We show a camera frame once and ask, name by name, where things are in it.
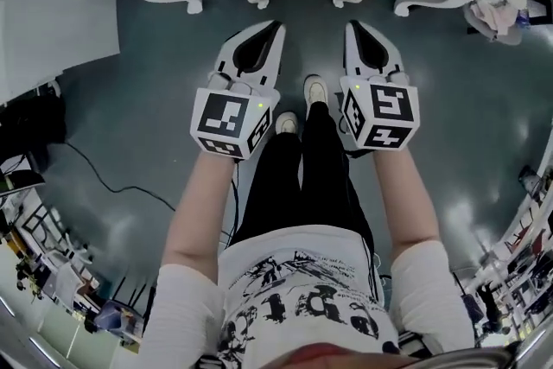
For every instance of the person's left hand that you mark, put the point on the person's left hand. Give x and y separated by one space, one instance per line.
229 84

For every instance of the white cabinet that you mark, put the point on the white cabinet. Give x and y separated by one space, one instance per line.
56 21

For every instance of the person's left forearm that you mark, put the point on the person's left forearm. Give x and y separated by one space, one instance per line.
203 207

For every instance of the person's right forearm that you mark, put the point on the person's right forearm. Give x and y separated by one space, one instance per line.
402 203

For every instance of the person's right hand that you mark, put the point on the person's right hand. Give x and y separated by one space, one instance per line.
389 78

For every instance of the person's right white shoe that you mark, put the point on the person's right white shoe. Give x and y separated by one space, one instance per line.
315 88

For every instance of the pink cloth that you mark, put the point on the pink cloth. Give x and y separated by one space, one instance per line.
492 15

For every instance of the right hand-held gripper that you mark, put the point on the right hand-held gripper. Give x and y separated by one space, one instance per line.
391 103

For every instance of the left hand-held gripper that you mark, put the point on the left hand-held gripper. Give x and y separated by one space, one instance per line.
224 116

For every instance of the person's white printed shirt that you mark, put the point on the person's white printed shirt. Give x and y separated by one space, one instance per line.
302 298

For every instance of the person's left white shoe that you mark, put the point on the person's left white shoe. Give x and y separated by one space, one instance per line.
286 123

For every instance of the white basket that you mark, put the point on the white basket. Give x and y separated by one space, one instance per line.
510 36

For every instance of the person's black trousers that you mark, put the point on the person's black trousers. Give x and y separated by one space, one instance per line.
319 186

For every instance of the person's white shoe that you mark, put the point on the person's white shoe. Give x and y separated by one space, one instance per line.
315 88
286 123

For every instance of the black bag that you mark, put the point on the black bag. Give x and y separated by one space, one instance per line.
30 129

